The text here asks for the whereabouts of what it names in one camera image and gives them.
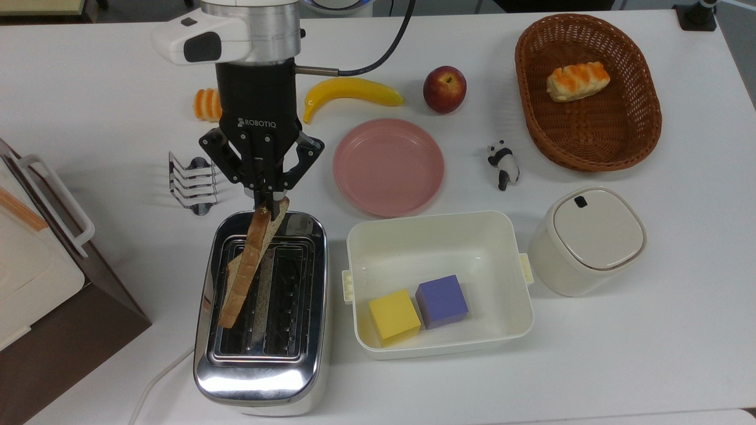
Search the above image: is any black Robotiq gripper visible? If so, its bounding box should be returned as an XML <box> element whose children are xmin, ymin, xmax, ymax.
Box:
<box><xmin>198</xmin><ymin>59</ymin><xmax>325</xmax><ymax>211</ymax></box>

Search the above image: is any brown bread slice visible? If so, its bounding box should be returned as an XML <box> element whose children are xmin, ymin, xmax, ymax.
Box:
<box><xmin>217</xmin><ymin>197</ymin><xmax>290</xmax><ymax>329</ymax></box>

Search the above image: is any orange striped bread piece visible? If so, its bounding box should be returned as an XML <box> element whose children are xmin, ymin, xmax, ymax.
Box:
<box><xmin>193</xmin><ymin>88</ymin><xmax>223</xmax><ymax>123</ymax></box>

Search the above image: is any cream and chrome toaster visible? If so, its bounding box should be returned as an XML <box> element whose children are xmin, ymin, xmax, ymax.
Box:
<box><xmin>193</xmin><ymin>211</ymin><xmax>330</xmax><ymax>417</ymax></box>

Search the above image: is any metal toast rack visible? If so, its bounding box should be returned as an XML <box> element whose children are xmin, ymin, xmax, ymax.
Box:
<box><xmin>168</xmin><ymin>151</ymin><xmax>219</xmax><ymax>215</ymax></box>

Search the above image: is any yellow banana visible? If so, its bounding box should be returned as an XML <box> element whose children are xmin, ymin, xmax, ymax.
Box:
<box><xmin>303</xmin><ymin>77</ymin><xmax>406</xmax><ymax>125</ymax></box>

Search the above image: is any pink plate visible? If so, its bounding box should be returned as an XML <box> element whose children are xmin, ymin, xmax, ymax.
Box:
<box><xmin>333</xmin><ymin>118</ymin><xmax>445</xmax><ymax>218</ymax></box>

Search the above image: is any red apple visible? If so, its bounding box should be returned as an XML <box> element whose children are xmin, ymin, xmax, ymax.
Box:
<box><xmin>423</xmin><ymin>66</ymin><xmax>467</xmax><ymax>115</ymax></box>

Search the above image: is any cream plastic container box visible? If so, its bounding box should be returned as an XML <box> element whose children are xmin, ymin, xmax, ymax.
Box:
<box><xmin>341</xmin><ymin>211</ymin><xmax>535</xmax><ymax>361</ymax></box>

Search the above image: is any yellow cube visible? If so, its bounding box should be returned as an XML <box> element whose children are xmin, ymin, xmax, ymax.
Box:
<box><xmin>369</xmin><ymin>289</ymin><xmax>422</xmax><ymax>348</ymax></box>

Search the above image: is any purple cube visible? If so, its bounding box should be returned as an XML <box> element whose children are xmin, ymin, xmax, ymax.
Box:
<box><xmin>415</xmin><ymin>274</ymin><xmax>470</xmax><ymax>330</ymax></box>

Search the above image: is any panda figurine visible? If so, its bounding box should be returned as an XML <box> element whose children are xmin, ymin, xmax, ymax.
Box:
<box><xmin>487</xmin><ymin>140</ymin><xmax>520</xmax><ymax>191</ymax></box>

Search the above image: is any cream and brown toy oven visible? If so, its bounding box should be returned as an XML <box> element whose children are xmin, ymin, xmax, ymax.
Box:
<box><xmin>0</xmin><ymin>138</ymin><xmax>152</xmax><ymax>425</ymax></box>

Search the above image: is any orange glazed pastry bun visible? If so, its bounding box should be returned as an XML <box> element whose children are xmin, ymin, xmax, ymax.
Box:
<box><xmin>546</xmin><ymin>61</ymin><xmax>611</xmax><ymax>103</ymax></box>

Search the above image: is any brown wicker basket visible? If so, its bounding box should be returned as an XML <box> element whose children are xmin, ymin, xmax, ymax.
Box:
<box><xmin>514</xmin><ymin>14</ymin><xmax>663</xmax><ymax>172</ymax></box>

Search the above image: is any cream lidded canister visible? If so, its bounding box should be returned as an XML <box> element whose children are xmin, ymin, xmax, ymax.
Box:
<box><xmin>527</xmin><ymin>187</ymin><xmax>648</xmax><ymax>298</ymax></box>

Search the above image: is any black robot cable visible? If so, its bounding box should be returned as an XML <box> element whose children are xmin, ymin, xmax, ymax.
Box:
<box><xmin>295</xmin><ymin>0</ymin><xmax>416</xmax><ymax>78</ymax></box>

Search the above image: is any white toaster power cable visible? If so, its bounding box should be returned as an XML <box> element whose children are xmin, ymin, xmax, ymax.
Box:
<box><xmin>127</xmin><ymin>345</ymin><xmax>195</xmax><ymax>425</ymax></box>

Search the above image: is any black camera stand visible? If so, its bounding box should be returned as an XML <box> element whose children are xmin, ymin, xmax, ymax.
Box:
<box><xmin>673</xmin><ymin>0</ymin><xmax>718</xmax><ymax>32</ymax></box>

